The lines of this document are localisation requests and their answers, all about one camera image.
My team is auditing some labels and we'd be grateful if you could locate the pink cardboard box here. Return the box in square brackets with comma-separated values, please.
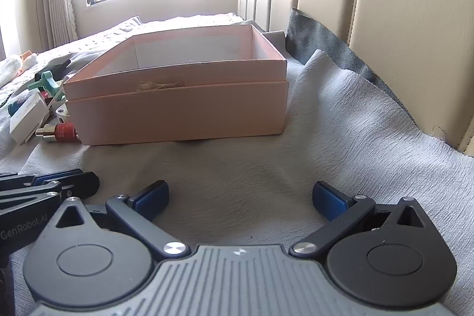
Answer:
[63, 24, 289, 146]

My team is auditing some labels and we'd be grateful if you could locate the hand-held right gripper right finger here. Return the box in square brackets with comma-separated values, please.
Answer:
[290, 182, 427, 260]

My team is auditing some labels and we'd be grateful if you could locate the black round-headed item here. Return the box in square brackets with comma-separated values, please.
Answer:
[35, 59, 73, 80]

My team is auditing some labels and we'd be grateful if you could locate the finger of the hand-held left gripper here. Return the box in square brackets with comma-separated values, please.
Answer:
[0, 171, 100, 215]
[0, 169, 84, 188]

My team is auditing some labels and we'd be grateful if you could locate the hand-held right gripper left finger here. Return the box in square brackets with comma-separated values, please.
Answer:
[55, 180, 190, 260]

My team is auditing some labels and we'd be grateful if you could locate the small white box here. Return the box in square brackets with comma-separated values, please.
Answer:
[9, 92, 51, 145]

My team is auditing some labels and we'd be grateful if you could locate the beige padded headboard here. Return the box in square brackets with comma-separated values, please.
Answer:
[237, 0, 474, 155]

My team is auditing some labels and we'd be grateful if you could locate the white plush duck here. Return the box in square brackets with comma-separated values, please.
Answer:
[0, 51, 39, 85]

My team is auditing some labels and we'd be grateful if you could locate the small red bottle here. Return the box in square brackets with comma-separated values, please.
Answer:
[35, 123, 80, 144]

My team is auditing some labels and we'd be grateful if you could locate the grey blanket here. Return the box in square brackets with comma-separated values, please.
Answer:
[0, 9, 474, 265]

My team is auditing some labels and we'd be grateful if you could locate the green plastic item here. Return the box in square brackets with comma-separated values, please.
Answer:
[28, 71, 63, 98]

